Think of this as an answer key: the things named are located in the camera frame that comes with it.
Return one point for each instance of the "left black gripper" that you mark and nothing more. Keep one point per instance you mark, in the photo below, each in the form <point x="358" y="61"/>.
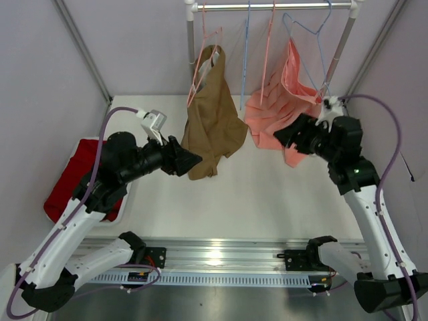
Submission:
<point x="176" y="160"/>

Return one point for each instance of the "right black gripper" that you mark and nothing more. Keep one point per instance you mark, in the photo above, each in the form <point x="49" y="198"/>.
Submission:
<point x="299" y="134"/>

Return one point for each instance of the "pink pleated skirt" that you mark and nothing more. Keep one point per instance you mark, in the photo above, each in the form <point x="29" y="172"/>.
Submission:
<point x="279" y="103"/>

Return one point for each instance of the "blue wire hanger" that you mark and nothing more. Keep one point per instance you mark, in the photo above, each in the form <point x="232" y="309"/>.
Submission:
<point x="245" y="51"/>
<point x="289" y="22"/>

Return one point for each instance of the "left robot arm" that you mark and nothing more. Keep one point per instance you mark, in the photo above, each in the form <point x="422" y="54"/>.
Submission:
<point x="50" y="277"/>

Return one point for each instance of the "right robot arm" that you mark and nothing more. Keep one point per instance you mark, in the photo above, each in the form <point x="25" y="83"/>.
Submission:
<point x="391" y="279"/>

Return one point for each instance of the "brown skirt on hanger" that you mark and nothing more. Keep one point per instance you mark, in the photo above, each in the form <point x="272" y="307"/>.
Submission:
<point x="213" y="127"/>

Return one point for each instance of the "pink hanger holding brown skirt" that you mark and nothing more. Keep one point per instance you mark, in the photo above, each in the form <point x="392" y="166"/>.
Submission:
<point x="200" y="68"/>

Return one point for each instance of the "red garment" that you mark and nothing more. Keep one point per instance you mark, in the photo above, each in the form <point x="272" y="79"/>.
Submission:
<point x="80" y="163"/>

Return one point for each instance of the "white plastic bin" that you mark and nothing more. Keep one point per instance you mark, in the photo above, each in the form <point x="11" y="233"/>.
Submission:
<point x="107" y="222"/>

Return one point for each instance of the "white metal clothes rack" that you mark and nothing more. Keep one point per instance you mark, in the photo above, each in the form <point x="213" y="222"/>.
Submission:
<point x="352" y="6"/>

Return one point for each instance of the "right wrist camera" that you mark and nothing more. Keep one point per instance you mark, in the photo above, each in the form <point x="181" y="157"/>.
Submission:
<point x="331" y="108"/>

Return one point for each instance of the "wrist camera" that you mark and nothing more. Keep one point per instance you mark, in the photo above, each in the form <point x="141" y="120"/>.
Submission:
<point x="152" y="122"/>
<point x="331" y="108"/>

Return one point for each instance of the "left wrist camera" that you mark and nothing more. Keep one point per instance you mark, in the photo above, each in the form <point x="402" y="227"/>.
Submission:
<point x="152" y="122"/>

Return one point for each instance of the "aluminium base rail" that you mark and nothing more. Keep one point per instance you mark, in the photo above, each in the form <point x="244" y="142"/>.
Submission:
<point x="225" y="255"/>

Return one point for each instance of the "pink wire hanger middle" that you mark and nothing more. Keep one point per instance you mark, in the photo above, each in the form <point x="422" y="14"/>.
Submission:
<point x="267" y="47"/>

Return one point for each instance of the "slotted cable duct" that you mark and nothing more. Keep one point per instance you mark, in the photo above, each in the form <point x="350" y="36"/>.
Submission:
<point x="205" y="279"/>

